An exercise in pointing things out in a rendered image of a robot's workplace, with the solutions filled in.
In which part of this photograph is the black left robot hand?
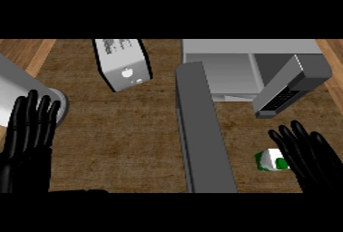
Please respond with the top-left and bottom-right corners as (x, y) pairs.
(0, 89), (62, 194)

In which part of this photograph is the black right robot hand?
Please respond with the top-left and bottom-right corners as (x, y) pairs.
(266, 120), (343, 194)

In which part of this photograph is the green and white milk carton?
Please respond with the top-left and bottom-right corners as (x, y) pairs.
(253, 148), (291, 172)

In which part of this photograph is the grey microwave door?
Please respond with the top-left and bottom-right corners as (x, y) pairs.
(175, 61), (238, 194)

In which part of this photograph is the grey microwave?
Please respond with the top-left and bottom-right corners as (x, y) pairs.
(180, 39), (334, 120)

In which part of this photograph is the grey cylindrical appliance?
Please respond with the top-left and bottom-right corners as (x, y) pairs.
(0, 53), (70, 130)

